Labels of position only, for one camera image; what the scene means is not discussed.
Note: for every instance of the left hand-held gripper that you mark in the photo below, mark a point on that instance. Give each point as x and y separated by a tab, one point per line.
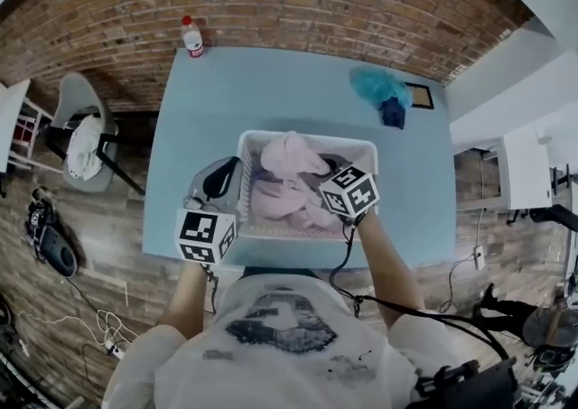
198	229

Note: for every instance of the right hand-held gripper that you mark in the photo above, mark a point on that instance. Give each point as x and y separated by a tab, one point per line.
352	192

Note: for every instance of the pink garment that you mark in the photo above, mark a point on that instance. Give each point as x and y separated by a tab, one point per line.
289	159

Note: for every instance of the white plastic laundry basket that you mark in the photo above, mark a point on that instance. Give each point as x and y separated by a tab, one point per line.
293	235

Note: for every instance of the person's right forearm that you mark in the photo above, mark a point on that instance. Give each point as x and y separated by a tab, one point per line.
384	263

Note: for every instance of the person's left forearm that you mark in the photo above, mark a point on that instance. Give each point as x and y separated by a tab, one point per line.
189	294

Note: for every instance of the navy blue cloth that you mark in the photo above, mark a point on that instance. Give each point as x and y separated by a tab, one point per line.
392	114

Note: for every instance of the light blue table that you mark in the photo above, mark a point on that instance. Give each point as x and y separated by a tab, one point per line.
203	105

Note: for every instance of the person's black trousers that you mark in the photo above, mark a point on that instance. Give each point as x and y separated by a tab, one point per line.
280	272

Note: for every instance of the teal fluffy cloth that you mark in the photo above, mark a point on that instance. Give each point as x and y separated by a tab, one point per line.
377	84

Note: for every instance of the black framed tan board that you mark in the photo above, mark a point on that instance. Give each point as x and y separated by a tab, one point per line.
422	95

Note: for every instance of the white power strip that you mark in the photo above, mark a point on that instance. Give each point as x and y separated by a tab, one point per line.
115	349
479	257

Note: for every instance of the clear bottle with red cap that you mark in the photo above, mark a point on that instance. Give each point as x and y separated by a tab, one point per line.
194	41

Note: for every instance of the black oval device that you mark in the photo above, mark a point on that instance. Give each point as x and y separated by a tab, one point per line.
58	253

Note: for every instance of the grey shell chair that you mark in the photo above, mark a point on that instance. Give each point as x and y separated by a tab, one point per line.
74	91

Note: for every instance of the white desk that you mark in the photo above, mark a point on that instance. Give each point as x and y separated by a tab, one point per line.
528	172

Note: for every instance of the person's white printed t-shirt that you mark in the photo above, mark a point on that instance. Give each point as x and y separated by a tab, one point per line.
271	362

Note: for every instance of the white shelf rack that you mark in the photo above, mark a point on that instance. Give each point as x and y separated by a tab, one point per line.
11	114

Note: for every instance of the black waist device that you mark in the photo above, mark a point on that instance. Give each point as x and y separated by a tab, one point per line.
483	387

